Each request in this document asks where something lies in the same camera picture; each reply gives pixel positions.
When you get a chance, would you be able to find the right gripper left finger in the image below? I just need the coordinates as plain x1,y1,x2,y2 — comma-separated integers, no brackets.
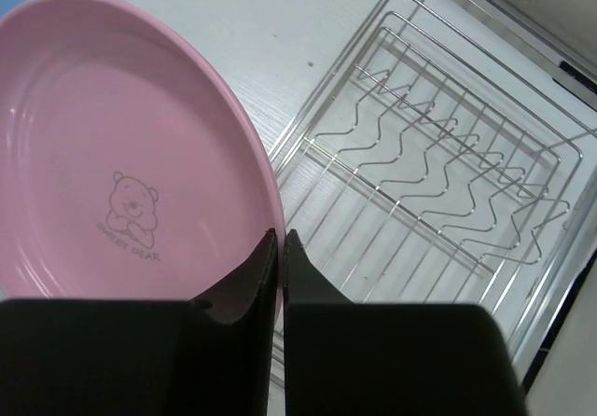
1,230,278,415

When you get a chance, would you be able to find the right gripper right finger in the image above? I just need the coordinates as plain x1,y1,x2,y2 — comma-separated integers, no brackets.
283,231,527,415

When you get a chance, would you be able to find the pink plate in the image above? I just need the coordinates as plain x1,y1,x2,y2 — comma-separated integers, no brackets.
1,0,285,299

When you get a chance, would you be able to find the metal wire dish rack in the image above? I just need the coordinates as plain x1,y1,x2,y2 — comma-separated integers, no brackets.
272,0,596,374

